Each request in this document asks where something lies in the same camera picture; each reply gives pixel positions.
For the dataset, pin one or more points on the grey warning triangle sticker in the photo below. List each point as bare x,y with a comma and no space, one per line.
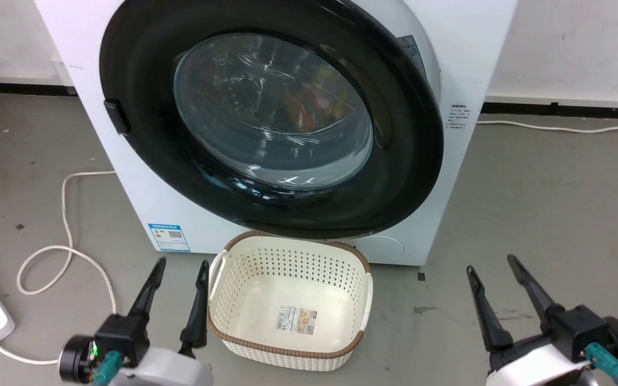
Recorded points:
411,51

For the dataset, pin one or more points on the black round glass washer door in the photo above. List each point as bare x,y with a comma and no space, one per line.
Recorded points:
400,161

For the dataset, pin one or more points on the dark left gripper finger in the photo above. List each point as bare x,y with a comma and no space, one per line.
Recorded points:
198,316
148,295

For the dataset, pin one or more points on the small white text sticker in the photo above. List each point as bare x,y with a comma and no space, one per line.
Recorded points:
458,116

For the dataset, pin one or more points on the white front-load washing machine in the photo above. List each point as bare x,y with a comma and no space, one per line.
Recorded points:
126,161

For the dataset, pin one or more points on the blue energy label sticker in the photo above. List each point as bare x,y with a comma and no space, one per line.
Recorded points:
169,237

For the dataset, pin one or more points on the paper label with print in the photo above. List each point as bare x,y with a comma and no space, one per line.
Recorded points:
296,320

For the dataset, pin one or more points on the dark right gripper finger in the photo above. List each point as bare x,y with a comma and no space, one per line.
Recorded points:
534,292
488,321

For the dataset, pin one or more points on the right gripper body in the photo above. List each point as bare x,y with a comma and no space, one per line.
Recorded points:
572,332

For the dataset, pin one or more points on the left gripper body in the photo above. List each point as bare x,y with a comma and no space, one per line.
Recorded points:
126,338

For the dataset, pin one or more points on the orange clothing inside drum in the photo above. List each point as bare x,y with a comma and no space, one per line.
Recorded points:
309,110

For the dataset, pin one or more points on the cream plastic laundry basket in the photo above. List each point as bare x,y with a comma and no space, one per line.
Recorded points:
287,287

